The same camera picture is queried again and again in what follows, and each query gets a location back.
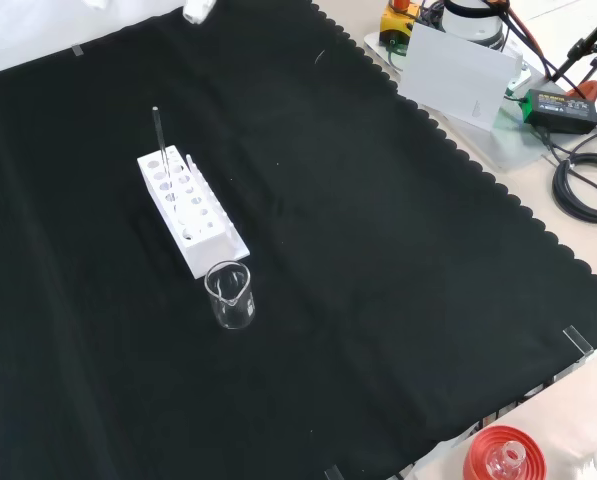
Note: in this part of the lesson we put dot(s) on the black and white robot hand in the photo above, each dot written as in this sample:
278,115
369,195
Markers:
198,10

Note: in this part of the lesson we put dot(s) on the clear round-bottom flask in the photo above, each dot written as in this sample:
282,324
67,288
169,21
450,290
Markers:
513,453

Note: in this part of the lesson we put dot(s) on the black power adapter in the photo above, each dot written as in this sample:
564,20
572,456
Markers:
563,112

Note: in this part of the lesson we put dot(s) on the orange clamp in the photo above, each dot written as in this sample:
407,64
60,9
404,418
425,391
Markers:
591,90

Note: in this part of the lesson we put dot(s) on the black tripod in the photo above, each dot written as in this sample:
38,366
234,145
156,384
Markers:
577,51

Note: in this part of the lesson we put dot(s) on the black bench cloth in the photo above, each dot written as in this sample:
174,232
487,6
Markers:
353,250

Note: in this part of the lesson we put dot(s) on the clear glass beaker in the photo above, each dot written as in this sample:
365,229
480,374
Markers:
239,316

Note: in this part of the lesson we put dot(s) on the yellow stop button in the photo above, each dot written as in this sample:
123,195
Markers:
395,27

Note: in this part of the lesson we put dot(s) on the grey metal base plate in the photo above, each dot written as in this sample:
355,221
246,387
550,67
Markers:
518,150

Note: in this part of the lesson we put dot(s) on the clear plastic cloth clip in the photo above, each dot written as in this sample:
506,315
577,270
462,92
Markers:
579,341
332,473
77,50

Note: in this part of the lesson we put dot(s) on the pale board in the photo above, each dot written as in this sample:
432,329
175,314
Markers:
453,75

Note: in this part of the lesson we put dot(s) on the white test tube rack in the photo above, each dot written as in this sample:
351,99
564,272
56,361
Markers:
200,252

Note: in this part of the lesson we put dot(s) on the clear glass rod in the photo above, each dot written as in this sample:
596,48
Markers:
158,130

